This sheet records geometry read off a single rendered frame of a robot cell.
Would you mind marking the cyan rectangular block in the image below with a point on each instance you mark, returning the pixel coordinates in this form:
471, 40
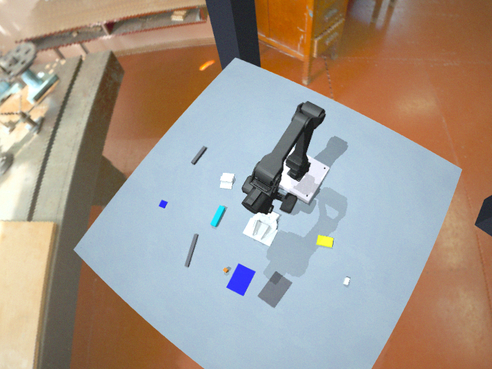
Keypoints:
217, 216

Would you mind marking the yellow flat block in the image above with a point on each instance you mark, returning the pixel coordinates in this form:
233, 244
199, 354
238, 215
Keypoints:
324, 241

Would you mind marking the blue flat rectangular pad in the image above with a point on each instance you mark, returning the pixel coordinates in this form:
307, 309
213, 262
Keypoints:
241, 279

